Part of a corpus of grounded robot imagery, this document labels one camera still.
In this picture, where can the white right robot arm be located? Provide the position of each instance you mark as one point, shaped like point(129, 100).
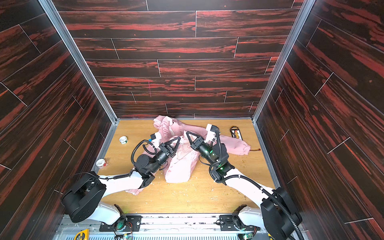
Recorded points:
point(276, 212)

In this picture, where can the aluminium corner post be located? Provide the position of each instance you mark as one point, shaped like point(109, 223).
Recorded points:
point(59, 25)
point(291, 39)

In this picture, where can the aluminium corner post right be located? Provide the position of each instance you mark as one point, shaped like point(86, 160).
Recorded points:
point(291, 39)

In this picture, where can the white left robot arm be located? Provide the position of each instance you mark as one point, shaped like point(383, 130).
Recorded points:
point(83, 201)

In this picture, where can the aluminium corner post left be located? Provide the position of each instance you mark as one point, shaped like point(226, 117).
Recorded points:
point(59, 25)

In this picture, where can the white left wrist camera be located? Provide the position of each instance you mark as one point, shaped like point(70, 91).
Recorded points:
point(156, 139)

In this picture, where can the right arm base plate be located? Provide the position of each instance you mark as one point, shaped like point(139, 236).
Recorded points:
point(227, 223)

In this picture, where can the pink zip jacket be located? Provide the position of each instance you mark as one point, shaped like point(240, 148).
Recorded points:
point(181, 166)

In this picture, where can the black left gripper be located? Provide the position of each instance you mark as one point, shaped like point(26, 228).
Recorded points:
point(168, 148)

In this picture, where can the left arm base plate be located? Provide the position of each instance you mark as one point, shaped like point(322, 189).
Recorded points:
point(132, 223)

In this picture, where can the small white tape roll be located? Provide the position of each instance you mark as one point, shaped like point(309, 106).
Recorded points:
point(123, 140)

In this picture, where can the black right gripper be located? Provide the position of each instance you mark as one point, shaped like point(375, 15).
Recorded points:
point(198, 144)

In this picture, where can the yellow tape measure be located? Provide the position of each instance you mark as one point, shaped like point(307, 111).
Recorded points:
point(83, 235)

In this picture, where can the aluminium front rail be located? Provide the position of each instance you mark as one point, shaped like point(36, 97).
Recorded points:
point(162, 227)

